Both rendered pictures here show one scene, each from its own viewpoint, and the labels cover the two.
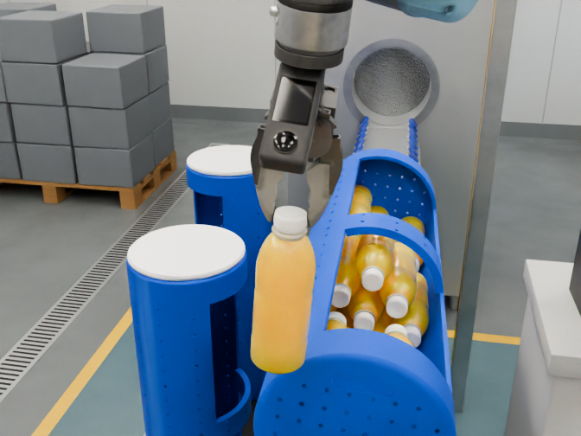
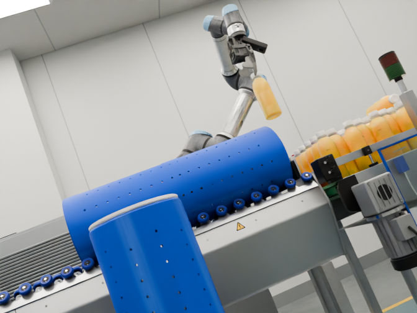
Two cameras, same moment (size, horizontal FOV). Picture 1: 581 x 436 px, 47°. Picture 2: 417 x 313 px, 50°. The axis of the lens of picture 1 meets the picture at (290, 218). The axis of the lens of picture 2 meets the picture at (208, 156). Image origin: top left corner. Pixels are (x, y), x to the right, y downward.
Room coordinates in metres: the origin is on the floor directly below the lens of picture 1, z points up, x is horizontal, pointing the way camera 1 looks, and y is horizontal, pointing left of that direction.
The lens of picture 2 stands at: (1.65, 1.56, 0.86)
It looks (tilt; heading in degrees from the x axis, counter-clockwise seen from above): 10 degrees up; 249
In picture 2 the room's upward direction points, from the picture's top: 22 degrees counter-clockwise
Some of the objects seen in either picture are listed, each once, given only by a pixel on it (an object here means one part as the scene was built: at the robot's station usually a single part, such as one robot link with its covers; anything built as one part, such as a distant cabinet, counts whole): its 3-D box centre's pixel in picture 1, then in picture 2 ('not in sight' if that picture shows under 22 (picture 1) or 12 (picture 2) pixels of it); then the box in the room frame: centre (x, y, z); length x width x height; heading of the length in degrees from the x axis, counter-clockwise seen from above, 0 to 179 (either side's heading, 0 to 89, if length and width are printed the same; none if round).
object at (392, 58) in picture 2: not in sight; (389, 61); (0.36, 0.34, 1.23); 0.06 x 0.06 x 0.04
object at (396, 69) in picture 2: not in sight; (394, 72); (0.36, 0.34, 1.18); 0.06 x 0.06 x 0.05
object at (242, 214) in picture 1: (234, 278); not in sight; (2.08, 0.20, 0.59); 0.28 x 0.28 x 0.88
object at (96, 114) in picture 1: (67, 100); not in sight; (4.54, 1.53, 0.59); 1.20 x 0.80 x 1.19; 79
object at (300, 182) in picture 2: not in sight; (295, 176); (0.69, -0.08, 0.99); 0.10 x 0.02 x 0.12; 81
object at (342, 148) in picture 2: not in sight; (340, 154); (0.52, 0.04, 1.00); 0.07 x 0.07 x 0.19
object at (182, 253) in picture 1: (187, 250); (134, 213); (1.43, 0.25, 1.03); 0.28 x 0.28 x 0.01
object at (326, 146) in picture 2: not in sight; (331, 157); (0.59, 0.07, 1.00); 0.07 x 0.07 x 0.19
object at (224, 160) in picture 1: (229, 159); not in sight; (2.08, 0.20, 1.03); 0.28 x 0.28 x 0.01
